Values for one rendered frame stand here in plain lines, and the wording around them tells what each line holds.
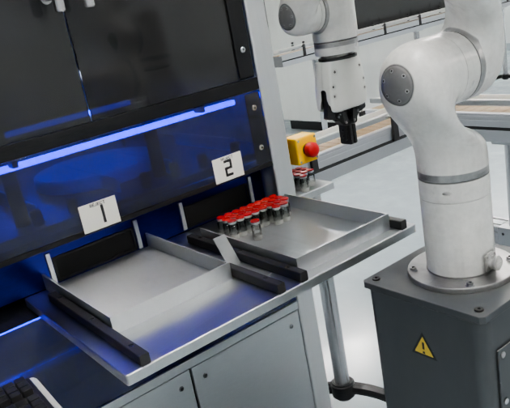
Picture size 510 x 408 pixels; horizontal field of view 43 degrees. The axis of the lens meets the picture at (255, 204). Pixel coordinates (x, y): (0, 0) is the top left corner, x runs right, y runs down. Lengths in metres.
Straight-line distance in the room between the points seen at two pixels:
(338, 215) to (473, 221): 0.44
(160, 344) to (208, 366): 0.55
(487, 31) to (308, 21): 0.30
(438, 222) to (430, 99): 0.23
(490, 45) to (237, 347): 0.96
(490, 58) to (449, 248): 0.32
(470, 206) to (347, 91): 0.33
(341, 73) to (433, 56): 0.27
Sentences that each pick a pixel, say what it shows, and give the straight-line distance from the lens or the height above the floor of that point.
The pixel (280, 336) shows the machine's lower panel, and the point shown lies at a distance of 1.77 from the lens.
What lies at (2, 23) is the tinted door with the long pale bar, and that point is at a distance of 1.34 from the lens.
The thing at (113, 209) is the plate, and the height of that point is 1.02.
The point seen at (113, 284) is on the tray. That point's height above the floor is 0.88.
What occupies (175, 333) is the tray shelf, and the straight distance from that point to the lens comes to 1.13.
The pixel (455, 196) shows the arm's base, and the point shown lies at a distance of 1.12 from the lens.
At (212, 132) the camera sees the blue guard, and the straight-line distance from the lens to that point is 1.52.
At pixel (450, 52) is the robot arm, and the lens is 1.06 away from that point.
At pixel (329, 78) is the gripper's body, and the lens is 1.25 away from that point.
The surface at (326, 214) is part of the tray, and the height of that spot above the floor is 0.88.
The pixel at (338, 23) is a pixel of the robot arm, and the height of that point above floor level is 1.32.
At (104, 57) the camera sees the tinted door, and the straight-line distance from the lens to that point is 1.40.
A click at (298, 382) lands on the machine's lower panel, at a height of 0.37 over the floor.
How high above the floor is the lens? 1.39
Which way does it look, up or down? 17 degrees down
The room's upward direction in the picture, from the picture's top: 11 degrees counter-clockwise
